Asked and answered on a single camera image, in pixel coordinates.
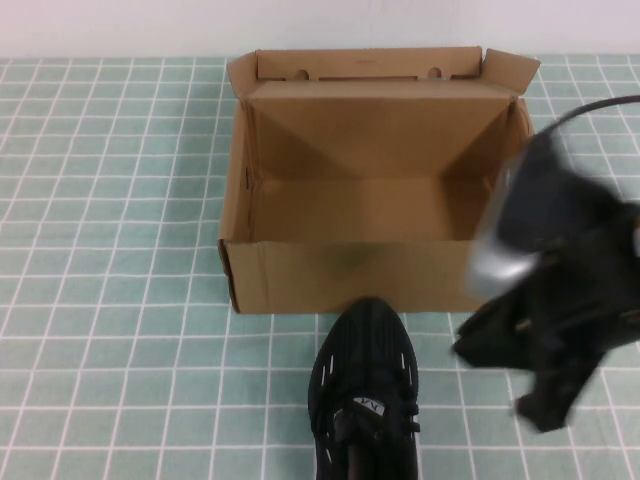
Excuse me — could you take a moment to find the black right camera cable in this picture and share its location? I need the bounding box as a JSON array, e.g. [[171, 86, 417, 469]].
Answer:
[[542, 93, 640, 140]]

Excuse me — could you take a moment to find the brown cardboard shoe box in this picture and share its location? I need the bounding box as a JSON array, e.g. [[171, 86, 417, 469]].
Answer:
[[218, 46, 543, 315]]

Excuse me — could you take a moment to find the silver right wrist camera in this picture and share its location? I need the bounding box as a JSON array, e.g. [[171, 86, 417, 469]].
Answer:
[[467, 130, 576, 300]]

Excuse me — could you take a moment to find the black knit sneaker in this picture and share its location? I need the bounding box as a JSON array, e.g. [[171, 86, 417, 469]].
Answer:
[[308, 296, 425, 480]]

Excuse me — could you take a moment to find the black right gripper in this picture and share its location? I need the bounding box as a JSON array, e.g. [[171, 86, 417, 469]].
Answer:
[[452, 168, 640, 434]]

